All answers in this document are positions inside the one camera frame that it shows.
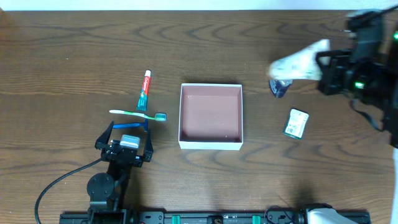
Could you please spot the white Pantene tube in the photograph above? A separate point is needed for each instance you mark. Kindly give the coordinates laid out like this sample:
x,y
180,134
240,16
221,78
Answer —
x,y
300,65

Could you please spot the green white soap packet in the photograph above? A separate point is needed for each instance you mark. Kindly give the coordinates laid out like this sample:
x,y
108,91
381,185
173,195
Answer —
x,y
295,125

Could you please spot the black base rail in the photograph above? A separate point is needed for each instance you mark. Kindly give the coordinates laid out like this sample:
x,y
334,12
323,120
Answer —
x,y
277,216

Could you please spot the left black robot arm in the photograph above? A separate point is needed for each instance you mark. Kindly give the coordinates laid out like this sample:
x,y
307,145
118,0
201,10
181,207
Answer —
x,y
107,189

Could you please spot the white box with pink interior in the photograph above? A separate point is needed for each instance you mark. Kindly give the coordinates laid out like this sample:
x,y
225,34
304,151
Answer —
x,y
211,116

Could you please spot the green white toothbrush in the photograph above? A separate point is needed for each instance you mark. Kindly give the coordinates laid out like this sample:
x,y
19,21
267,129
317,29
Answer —
x,y
156,117

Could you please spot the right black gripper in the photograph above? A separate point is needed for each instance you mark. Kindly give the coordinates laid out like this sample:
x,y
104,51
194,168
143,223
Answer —
x,y
327,73

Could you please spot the red green toothpaste tube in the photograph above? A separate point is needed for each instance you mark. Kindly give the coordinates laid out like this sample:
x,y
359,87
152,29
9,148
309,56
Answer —
x,y
143,98

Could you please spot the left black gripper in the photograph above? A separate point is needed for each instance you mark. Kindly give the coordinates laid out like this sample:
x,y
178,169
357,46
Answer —
x,y
122,152

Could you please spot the blue disposable razor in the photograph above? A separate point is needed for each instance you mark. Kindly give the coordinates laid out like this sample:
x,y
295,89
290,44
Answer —
x,y
143,125

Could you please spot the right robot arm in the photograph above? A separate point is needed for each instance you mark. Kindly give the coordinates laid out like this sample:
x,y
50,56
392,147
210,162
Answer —
x,y
368,77

